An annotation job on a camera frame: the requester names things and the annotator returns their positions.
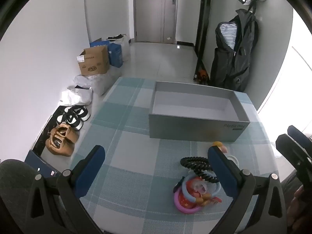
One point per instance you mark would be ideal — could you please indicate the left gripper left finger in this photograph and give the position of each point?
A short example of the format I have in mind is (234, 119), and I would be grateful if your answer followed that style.
(74, 184)

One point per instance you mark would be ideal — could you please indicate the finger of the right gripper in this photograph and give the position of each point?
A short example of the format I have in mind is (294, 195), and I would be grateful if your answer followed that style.
(297, 135)
(293, 152)

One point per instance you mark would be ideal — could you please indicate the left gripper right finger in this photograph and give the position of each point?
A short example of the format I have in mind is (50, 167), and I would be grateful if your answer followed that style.
(236, 184)

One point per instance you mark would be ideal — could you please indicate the orange pink small toy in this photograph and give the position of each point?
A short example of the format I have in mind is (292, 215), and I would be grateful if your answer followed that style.
(221, 146)

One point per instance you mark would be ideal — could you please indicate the pink doll hair clip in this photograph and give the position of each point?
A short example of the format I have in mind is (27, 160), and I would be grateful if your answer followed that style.
(198, 185)

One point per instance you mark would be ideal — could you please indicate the red star hair accessory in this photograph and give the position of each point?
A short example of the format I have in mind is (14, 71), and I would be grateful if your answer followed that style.
(205, 200)

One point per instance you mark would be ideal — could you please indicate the person's right hand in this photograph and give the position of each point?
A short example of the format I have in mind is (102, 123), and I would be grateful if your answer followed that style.
(294, 213)

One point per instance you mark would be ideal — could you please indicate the dark blue shoe box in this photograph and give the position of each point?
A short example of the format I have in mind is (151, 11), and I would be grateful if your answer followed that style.
(40, 165)

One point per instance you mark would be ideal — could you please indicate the tan brown shoes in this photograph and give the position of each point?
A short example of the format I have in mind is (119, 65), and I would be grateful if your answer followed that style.
(62, 140)

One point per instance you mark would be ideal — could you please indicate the black white sneakers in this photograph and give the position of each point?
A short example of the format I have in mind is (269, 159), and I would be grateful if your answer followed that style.
(74, 116)

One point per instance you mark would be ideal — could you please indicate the teal checked tablecloth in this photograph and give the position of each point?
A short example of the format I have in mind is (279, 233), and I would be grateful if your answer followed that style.
(133, 190)

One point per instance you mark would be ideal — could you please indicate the grey cardboard box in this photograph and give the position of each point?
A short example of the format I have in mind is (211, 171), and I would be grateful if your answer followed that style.
(189, 112)

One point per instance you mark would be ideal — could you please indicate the white plastic bags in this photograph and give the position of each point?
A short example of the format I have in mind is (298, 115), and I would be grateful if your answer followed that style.
(81, 93)

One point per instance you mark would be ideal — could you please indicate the black tripod stand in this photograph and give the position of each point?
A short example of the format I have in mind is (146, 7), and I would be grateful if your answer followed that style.
(201, 74)

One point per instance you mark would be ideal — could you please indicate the brown cardboard box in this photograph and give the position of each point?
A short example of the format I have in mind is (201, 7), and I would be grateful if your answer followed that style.
(93, 61)

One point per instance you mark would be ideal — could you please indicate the black hanging jacket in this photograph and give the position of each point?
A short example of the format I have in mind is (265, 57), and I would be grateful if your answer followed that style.
(235, 42)

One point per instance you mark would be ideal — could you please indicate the blue cardboard box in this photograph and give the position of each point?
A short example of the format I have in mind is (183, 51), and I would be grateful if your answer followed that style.
(114, 51)

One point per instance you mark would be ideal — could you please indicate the grey door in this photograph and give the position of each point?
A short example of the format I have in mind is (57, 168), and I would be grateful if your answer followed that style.
(155, 21)

